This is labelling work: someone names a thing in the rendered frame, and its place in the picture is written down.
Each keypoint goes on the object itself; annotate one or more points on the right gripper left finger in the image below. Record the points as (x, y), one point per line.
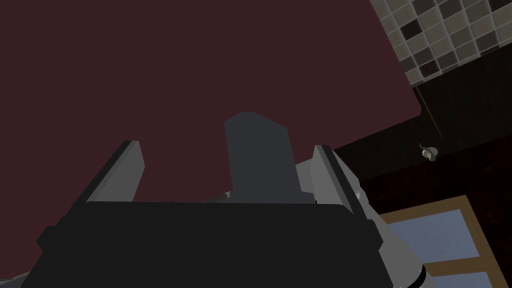
(120, 176)

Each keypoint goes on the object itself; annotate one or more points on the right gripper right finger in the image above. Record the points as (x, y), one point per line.
(326, 176)

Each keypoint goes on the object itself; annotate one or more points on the silver knob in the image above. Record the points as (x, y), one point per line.
(430, 152)

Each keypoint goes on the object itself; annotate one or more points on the brown framed window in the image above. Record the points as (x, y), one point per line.
(440, 236)

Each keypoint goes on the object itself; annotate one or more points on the dark wooden cupboard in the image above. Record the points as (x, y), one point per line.
(472, 104)

